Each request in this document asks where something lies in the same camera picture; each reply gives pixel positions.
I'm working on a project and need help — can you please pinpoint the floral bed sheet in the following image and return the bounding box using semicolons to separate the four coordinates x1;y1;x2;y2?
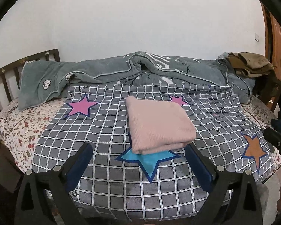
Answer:
0;99;65;172

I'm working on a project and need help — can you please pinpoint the grey checked star blanket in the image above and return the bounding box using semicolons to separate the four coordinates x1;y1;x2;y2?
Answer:
32;84;281;221

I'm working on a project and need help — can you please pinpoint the brown clothes pile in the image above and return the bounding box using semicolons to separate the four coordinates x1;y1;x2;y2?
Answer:
226;52;275;78

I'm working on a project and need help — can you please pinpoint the pink knit sweater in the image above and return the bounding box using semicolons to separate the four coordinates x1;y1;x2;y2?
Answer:
126;96;196;155

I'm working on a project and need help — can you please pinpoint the grey-green quilted duvet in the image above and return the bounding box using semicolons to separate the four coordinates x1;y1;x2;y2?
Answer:
18;51;255;112

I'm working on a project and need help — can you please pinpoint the white wall switch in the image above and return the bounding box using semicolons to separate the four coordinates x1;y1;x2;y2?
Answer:
254;34;259;42

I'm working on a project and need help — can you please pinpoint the dark wooden headboard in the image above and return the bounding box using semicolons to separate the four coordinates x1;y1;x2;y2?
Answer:
0;48;60;112

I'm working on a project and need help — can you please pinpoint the wooden door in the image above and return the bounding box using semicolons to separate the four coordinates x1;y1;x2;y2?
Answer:
261;4;281;80

